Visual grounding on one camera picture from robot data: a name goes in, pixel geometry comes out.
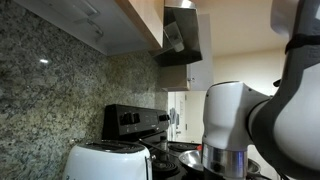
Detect white two-slot toaster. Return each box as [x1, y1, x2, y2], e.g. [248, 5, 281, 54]
[62, 140, 153, 180]

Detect black electric stove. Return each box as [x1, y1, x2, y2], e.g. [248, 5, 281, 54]
[102, 104, 204, 180]

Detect wooden upper cabinets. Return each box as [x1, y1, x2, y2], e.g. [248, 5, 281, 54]
[14, 0, 164, 56]

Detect stainless range hood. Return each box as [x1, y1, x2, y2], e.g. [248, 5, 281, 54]
[148, 0, 214, 92]

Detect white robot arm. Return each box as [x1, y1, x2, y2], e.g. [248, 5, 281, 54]
[201, 0, 320, 180]

